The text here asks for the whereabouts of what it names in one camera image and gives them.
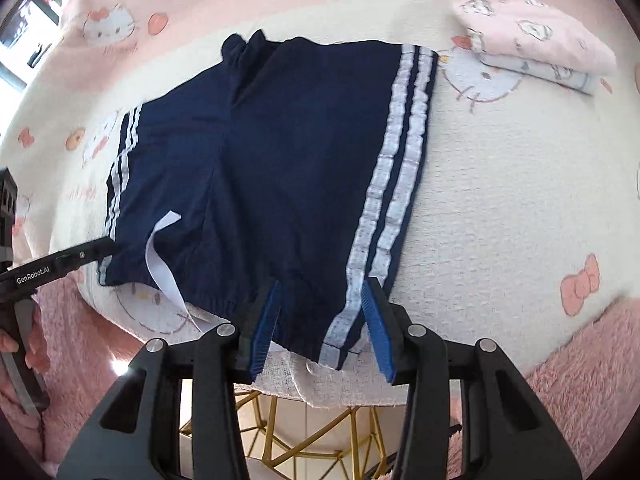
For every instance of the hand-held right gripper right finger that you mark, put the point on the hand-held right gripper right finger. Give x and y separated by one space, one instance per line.
377 330

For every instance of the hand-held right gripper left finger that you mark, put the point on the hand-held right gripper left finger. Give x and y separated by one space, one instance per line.
265 330

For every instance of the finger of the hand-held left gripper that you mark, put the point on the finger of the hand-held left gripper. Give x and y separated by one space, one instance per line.
90 251

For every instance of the navy shorts with white stripes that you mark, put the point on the navy shorts with white stripes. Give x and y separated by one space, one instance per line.
300 160

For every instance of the person's left hand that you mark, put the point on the person's left hand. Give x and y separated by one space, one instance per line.
35 335

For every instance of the cat-print blanket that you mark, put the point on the cat-print blanket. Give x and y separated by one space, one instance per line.
500 210

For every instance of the pink fluffy blanket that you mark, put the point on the pink fluffy blanket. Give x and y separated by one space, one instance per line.
590 385

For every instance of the folded white printed cloth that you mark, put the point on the folded white printed cloth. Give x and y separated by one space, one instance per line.
560 76

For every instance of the folded pink printed cloth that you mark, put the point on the folded pink printed cloth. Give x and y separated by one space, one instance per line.
530 30

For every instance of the gold metal table frame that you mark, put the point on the gold metal table frame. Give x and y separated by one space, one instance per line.
271 430

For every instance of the window frame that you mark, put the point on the window frame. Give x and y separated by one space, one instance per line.
20 25

